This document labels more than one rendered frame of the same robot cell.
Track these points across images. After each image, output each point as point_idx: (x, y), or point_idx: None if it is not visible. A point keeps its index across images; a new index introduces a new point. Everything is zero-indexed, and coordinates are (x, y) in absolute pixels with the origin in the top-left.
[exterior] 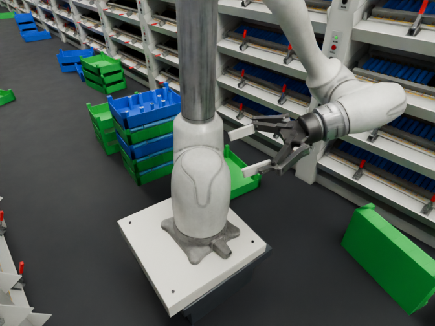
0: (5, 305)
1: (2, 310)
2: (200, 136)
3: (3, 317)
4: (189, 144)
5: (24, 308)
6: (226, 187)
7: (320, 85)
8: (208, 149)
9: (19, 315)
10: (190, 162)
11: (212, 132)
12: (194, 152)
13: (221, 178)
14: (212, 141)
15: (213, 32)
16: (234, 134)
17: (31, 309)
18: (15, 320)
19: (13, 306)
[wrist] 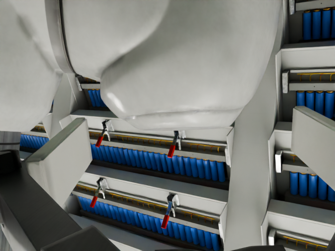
0: (277, 81)
1: (278, 78)
2: (46, 104)
3: (279, 70)
4: (61, 80)
5: (276, 63)
6: (253, 46)
7: None
8: (142, 127)
9: (278, 60)
10: (192, 129)
11: (16, 102)
12: (157, 129)
13: (245, 91)
14: (29, 71)
15: None
16: (84, 157)
17: (276, 56)
18: (279, 58)
19: (277, 74)
